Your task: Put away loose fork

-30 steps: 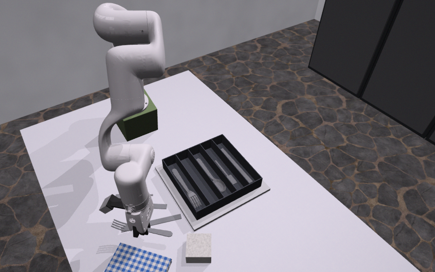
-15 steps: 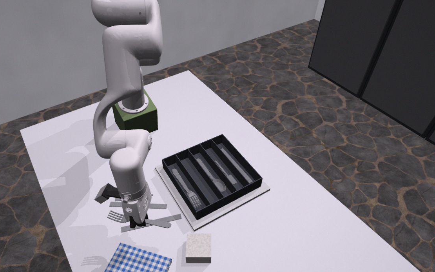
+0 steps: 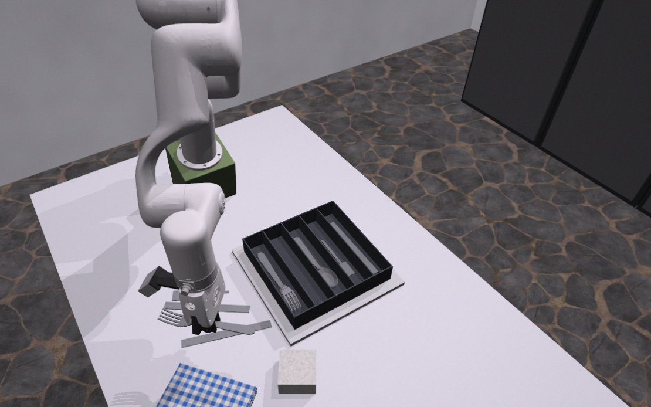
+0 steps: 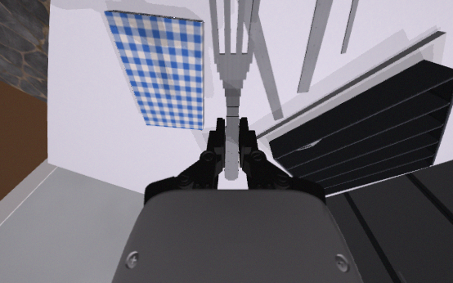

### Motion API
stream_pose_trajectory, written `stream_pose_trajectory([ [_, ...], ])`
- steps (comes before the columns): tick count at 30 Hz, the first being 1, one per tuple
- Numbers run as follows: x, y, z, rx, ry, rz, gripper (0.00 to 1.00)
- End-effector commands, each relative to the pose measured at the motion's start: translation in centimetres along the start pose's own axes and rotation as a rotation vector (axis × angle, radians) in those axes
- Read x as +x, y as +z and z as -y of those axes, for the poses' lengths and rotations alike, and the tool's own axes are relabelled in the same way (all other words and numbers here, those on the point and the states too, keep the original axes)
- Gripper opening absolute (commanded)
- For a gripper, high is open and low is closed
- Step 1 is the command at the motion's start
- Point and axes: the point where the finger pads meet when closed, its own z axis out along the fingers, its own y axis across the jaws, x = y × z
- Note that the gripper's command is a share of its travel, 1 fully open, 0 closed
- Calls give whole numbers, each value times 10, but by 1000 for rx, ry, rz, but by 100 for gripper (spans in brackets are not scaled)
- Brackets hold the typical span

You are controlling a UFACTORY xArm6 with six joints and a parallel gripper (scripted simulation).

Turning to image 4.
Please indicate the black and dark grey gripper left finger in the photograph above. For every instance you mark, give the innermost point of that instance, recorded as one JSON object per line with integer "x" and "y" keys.
{"x": 203, "y": 174}

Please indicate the light grey flat square board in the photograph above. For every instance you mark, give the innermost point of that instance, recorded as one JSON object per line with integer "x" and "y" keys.
{"x": 429, "y": 49}

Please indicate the blue and white checkered towel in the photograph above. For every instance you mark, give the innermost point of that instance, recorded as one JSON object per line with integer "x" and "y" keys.
{"x": 164, "y": 60}

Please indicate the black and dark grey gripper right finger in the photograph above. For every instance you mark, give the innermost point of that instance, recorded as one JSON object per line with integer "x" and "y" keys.
{"x": 262, "y": 174}

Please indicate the grey flat bar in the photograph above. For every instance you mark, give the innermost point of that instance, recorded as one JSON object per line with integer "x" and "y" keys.
{"x": 264, "y": 64}
{"x": 319, "y": 23}

